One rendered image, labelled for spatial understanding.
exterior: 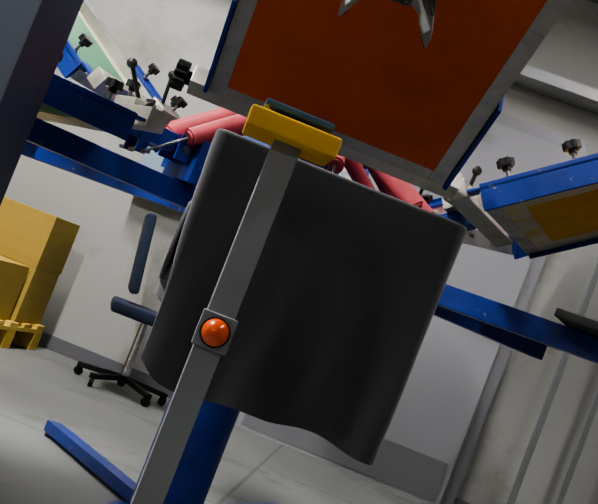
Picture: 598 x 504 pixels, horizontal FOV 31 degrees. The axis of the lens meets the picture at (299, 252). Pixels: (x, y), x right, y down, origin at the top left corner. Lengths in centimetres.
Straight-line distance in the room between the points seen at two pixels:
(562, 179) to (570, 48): 381
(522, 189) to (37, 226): 357
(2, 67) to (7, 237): 383
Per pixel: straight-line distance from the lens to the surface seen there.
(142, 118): 257
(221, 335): 143
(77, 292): 633
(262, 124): 144
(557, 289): 615
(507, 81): 227
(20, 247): 577
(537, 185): 261
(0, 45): 202
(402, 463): 605
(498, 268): 606
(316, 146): 145
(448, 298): 288
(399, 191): 292
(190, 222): 176
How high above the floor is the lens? 72
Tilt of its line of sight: 3 degrees up
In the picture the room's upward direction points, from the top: 21 degrees clockwise
